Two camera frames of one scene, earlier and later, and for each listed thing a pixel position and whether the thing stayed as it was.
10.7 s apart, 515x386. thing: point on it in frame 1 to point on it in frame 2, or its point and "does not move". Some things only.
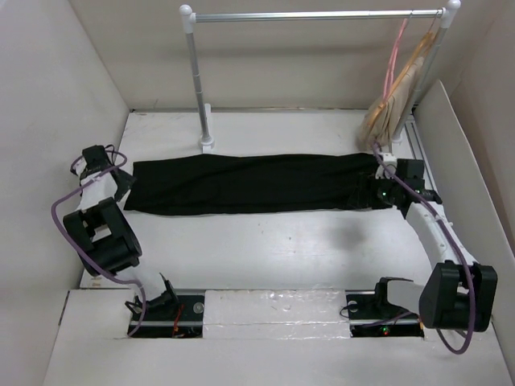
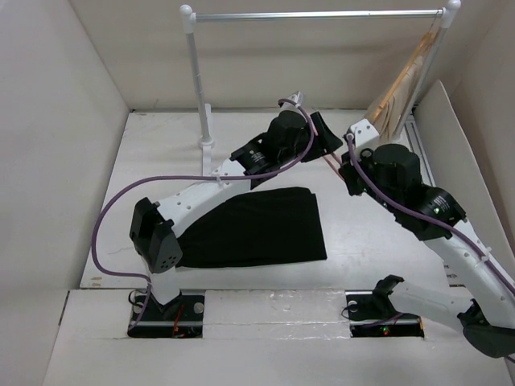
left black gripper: x=125 y=184 to x=324 y=145
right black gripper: x=356 y=196 to x=348 y=170
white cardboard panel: x=456 y=189 does not move
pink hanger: x=391 y=65 to x=331 y=153
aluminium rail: x=420 y=151 does not move
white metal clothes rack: x=446 y=16 does not move
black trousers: x=216 y=184 to x=270 y=225
